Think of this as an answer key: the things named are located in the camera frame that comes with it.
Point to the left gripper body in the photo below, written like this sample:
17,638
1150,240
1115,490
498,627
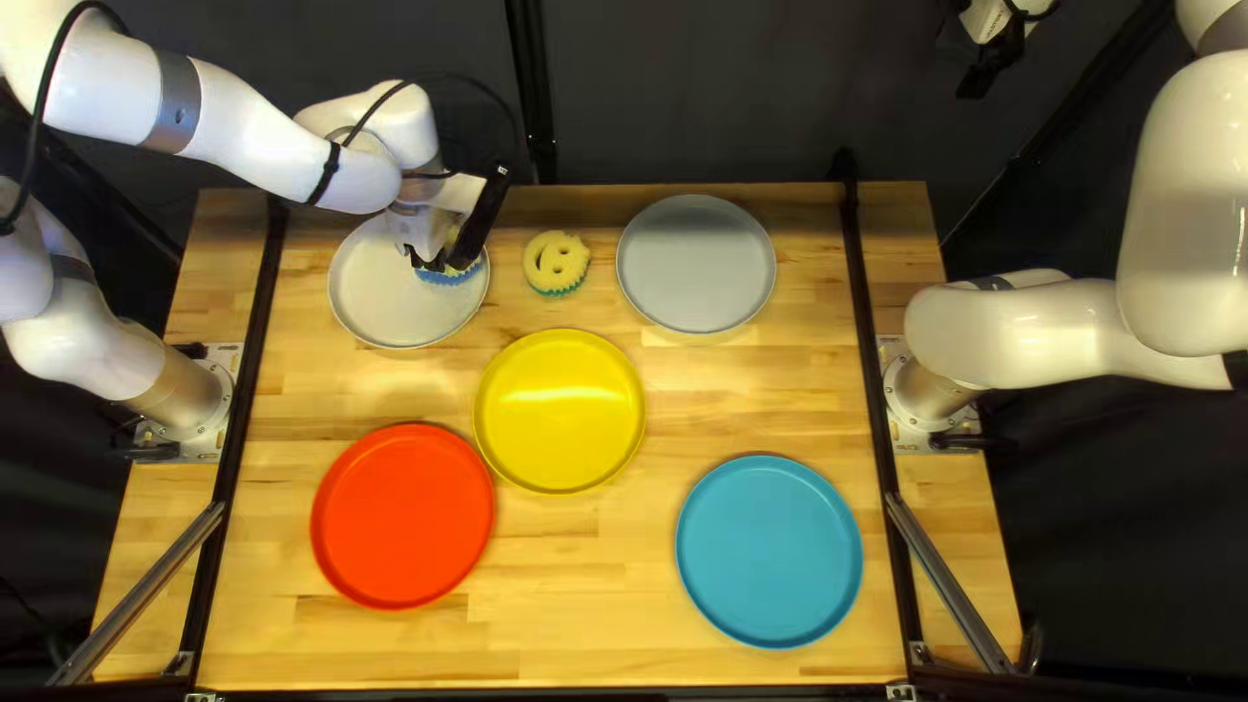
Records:
434,224

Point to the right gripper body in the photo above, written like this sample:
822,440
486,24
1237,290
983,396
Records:
990,19

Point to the yellow sponge with green underside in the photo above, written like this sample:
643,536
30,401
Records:
557,261

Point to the teal round plate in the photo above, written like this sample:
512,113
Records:
770,551

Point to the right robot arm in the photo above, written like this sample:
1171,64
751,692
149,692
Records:
1170,244

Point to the orange round plate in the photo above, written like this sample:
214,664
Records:
403,517

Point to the yellow sponge with blue underside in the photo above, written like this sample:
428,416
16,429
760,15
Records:
448,277

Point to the yellow round plate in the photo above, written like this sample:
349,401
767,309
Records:
559,409

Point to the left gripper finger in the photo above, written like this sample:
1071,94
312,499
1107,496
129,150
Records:
417,257

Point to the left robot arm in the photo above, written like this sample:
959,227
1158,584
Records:
97,78

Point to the black frame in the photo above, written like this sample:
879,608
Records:
531,88

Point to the grey round plate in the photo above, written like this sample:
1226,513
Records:
380,302
696,263

